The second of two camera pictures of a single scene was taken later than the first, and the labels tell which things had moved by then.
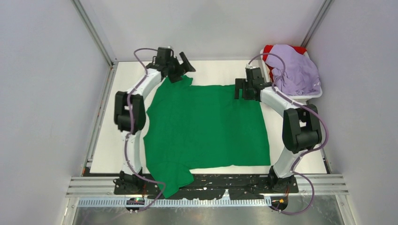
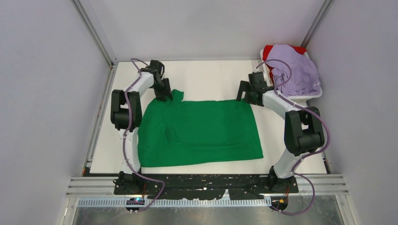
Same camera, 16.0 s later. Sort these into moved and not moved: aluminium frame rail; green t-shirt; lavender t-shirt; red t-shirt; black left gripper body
Moved: black left gripper body; green t-shirt
Not moved: aluminium frame rail; red t-shirt; lavender t-shirt
